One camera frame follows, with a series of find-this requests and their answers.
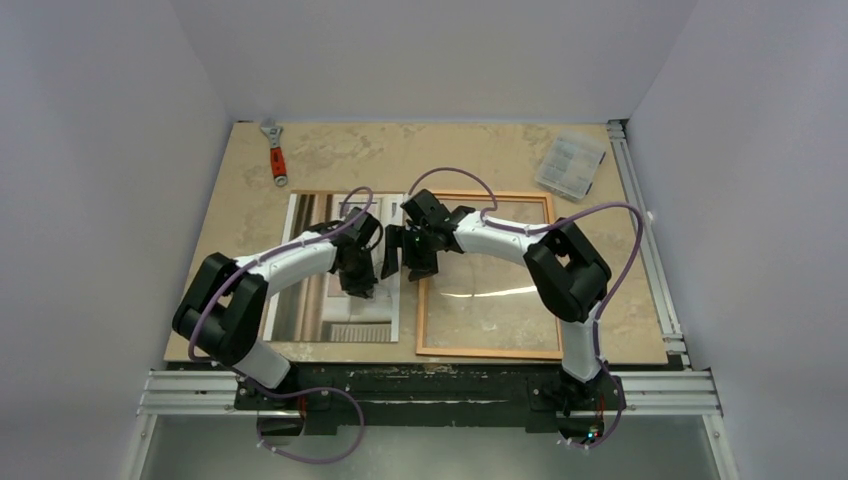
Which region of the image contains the plant photo print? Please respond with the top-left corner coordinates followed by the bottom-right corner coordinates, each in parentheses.
top-left (263, 190), bottom-right (401, 343)

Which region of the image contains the copper wooden picture frame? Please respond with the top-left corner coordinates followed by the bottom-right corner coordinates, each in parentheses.
top-left (414, 190), bottom-right (566, 361)

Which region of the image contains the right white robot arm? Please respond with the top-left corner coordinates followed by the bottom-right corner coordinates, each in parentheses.
top-left (381, 189), bottom-right (612, 407)

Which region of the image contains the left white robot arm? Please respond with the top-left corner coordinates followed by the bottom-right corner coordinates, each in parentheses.
top-left (172, 207), bottom-right (382, 409)

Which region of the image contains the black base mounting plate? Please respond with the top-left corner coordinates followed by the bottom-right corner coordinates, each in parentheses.
top-left (234, 362), bottom-right (627, 444)

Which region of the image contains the clear plastic screw box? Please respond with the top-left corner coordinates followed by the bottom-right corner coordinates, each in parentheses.
top-left (534, 130), bottom-right (606, 202)

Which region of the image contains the red handled adjustable wrench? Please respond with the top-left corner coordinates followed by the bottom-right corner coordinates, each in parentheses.
top-left (260, 119), bottom-right (289, 187)

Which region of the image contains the aluminium rail frame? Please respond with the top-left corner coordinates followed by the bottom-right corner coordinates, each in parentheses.
top-left (140, 122), bottom-right (739, 479)

